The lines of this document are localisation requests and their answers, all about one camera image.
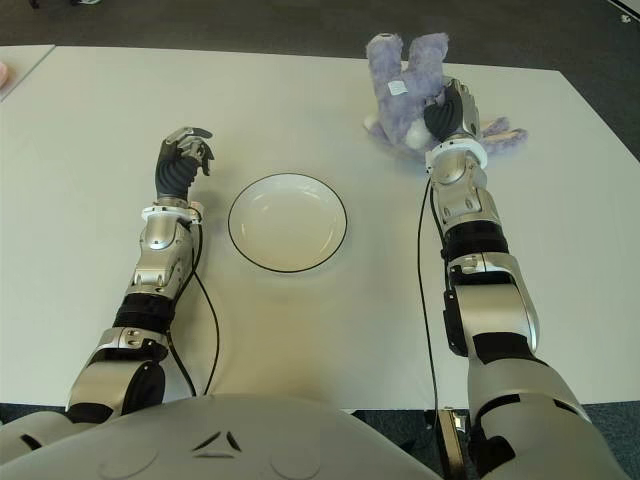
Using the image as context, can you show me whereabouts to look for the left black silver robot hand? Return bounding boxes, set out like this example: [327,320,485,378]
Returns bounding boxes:
[155,126,216,202]

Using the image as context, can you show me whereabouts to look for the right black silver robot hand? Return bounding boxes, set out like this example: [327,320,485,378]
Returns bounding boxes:
[423,78,482,144]

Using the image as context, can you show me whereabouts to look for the purple plush bunny doll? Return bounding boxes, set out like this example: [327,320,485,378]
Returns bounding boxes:
[362,32,530,161]

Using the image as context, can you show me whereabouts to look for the white plate with black rim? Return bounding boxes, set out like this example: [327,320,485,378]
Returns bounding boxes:
[227,172,349,275]

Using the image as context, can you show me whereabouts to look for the grey robot torso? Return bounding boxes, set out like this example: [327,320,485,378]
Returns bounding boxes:
[0,392,446,480]

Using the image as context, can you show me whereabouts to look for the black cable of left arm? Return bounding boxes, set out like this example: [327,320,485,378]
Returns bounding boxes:
[167,222,222,396]

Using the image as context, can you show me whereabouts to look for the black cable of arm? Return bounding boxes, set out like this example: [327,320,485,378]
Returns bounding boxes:
[417,179,444,416]
[167,222,222,396]

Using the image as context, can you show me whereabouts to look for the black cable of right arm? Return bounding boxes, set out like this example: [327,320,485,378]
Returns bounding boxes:
[417,179,444,416]

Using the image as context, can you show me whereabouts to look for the metal table bracket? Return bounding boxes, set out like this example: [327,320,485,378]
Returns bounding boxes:
[424,407,471,480]

